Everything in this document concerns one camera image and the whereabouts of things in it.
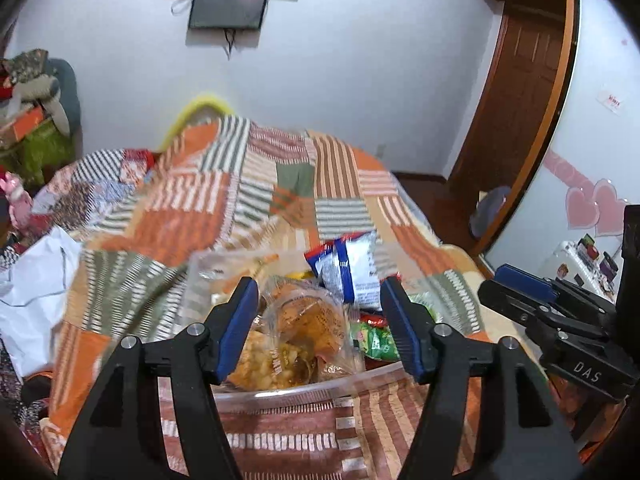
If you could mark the green bag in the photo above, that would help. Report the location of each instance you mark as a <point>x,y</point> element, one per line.
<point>45,152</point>

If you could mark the pink plush toy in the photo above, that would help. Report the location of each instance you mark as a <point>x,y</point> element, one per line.
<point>17,200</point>

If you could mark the black framed wall screen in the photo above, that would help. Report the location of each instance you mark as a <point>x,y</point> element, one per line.
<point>230,5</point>

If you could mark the orange box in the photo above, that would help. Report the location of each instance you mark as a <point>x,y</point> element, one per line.
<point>25,122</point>

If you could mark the clear plastic container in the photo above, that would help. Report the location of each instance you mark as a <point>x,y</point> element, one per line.
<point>300,394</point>

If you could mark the red noodle snack packet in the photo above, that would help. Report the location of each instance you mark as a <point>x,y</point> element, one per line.
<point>372,318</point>

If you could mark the red and white label sticker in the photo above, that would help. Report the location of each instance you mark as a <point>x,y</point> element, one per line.
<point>612,101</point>

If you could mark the clear bag of brown biscuits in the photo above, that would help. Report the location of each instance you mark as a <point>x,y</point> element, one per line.
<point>305,320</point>

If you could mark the white wardrobe with wooden frame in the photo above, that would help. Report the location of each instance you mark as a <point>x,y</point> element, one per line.
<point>590,60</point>

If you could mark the white plastic bag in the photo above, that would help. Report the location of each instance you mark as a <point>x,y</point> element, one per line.
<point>35,285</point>

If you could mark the green snack packet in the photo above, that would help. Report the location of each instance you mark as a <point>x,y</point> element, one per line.
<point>375,340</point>

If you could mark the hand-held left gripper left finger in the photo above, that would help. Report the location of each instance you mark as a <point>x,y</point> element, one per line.
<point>240,320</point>

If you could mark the yellow object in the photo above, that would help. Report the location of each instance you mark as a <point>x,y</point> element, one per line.
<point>200,102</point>

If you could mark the patchwork blanket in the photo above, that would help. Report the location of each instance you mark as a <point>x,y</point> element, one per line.
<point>200,200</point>

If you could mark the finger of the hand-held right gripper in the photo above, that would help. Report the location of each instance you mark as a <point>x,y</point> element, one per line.
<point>522,279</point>
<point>505,300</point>

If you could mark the white appliance with stickers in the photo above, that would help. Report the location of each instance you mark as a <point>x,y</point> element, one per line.
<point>575,260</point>

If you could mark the pink heart sticker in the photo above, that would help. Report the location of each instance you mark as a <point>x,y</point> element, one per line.
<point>582,207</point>
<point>612,207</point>

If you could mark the grey-blue chair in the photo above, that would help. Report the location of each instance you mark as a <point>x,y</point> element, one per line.
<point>67,90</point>

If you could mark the pile of clothes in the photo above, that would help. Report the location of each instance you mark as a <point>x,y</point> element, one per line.
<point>27,72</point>

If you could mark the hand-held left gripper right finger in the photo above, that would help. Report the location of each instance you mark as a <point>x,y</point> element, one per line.
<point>402,325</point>

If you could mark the blue and white snack packet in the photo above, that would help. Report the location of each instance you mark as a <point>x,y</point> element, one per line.
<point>350,270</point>

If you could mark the wooden door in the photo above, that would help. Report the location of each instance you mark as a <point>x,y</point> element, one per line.
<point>515,85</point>

